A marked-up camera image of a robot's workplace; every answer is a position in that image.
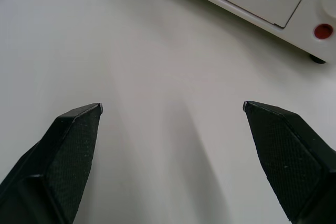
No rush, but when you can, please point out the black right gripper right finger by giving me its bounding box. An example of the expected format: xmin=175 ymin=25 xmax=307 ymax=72
xmin=243 ymin=100 xmax=336 ymax=224

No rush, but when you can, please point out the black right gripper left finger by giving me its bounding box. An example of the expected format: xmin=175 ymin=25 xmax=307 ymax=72
xmin=0 ymin=102 xmax=104 ymax=224

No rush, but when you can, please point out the black rubber appliance foot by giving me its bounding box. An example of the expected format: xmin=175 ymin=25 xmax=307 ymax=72
xmin=309 ymin=54 xmax=326 ymax=65

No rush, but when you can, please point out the white toaster oven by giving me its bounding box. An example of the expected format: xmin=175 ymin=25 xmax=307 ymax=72
xmin=153 ymin=0 xmax=336 ymax=65

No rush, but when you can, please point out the red indicator light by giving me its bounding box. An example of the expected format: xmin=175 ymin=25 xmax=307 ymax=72
xmin=313 ymin=23 xmax=333 ymax=40

